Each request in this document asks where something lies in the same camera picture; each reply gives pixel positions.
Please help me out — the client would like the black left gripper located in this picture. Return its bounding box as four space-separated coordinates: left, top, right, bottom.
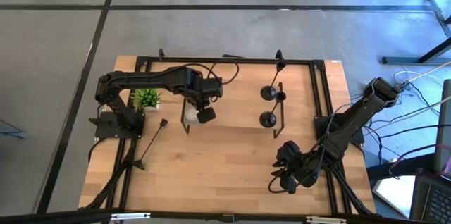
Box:
192 77 224 125

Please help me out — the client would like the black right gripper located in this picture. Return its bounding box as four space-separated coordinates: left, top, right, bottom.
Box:
270 140 323 195

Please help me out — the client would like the black metal candlestick holder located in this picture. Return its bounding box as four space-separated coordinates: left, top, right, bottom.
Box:
259 59 288 102
259 91 288 129

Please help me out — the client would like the black handled tool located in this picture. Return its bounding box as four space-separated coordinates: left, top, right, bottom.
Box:
131 118 170 171

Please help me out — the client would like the wooden shelf with black legs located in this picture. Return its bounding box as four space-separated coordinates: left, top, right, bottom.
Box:
180 81 285 139

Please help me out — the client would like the green plant in white pot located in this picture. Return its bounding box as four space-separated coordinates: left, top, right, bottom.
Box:
130 88 163 112

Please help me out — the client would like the white sheet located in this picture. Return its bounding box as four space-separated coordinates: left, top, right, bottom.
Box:
372 175 417 218

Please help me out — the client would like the dark keyboard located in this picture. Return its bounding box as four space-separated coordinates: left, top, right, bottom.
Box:
409 173 451 224

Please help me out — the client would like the black desk leg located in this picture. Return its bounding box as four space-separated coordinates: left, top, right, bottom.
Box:
382 37 451 66
414 0 451 39

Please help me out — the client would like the dark monitor screen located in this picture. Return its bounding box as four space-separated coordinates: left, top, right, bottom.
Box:
432 78 451 175

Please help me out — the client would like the black bar with silver brackets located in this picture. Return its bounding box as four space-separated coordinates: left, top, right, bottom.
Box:
0 208 451 224

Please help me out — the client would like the dark chair base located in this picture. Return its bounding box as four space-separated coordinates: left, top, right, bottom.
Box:
0 118 28 141

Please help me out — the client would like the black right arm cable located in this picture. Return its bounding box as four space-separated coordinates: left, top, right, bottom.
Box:
266 175 295 196

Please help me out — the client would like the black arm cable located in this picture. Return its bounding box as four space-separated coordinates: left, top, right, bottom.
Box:
207 58 241 86
266 175 295 196

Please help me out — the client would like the black aluminium table frame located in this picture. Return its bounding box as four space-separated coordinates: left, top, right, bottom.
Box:
79 49 376 218

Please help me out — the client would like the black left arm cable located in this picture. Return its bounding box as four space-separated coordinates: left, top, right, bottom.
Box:
207 58 241 86

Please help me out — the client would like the red cable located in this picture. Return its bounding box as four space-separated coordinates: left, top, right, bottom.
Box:
388 143 451 178

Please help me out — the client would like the white cable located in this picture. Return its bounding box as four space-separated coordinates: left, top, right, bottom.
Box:
393 70 445 94

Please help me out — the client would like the beige cable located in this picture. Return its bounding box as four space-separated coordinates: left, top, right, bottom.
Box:
401 61 451 86

